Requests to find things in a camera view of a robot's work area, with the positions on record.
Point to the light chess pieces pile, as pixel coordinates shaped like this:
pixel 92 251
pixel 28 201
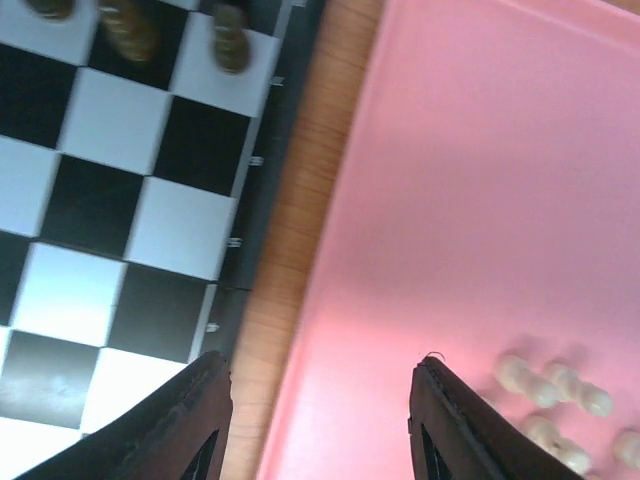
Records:
pixel 578 402

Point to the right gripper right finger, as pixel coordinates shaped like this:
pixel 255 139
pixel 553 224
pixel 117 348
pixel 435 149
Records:
pixel 454 434

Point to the pink tray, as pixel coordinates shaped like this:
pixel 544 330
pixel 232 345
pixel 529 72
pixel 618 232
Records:
pixel 487 201

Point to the dark chess piece row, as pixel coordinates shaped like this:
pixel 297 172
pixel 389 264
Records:
pixel 136 39

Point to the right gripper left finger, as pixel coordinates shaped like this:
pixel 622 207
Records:
pixel 179 431

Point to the black white chessboard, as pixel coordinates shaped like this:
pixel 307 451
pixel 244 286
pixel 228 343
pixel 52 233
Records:
pixel 135 200

